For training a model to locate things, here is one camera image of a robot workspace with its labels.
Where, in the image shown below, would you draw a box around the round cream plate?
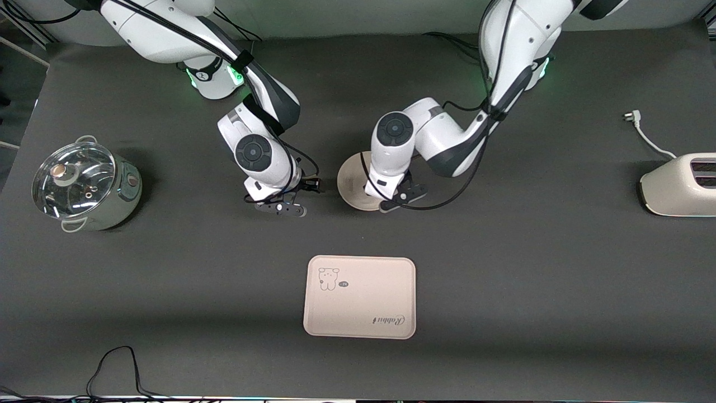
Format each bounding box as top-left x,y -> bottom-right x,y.
337,151 -> 388,212

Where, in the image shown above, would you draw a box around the cream rectangular tray rabbit print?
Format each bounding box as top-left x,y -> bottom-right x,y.
303,255 -> 417,340

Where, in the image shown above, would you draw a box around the steel cooking pot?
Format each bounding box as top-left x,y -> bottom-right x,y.
32,135 -> 143,233

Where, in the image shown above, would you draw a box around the glass pot lid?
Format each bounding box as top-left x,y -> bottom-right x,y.
32,142 -> 117,219

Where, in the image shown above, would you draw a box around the cream toaster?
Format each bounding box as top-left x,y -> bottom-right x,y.
639,152 -> 716,217

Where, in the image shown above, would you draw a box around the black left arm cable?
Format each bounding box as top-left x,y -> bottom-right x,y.
361,0 -> 518,212

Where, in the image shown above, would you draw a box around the black left base cables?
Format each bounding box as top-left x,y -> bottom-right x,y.
422,31 -> 483,63

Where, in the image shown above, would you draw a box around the black base cables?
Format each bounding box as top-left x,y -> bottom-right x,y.
422,31 -> 483,63
211,7 -> 263,44

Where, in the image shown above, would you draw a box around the black right base cables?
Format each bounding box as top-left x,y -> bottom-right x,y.
211,7 -> 263,44

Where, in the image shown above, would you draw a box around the black loose table cable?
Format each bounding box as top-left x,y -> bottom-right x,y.
0,345 -> 188,403

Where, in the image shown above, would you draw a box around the white toaster cable with plug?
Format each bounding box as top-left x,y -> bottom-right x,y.
623,110 -> 679,161

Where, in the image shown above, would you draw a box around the aluminium frame rail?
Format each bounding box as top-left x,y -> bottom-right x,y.
0,3 -> 58,71

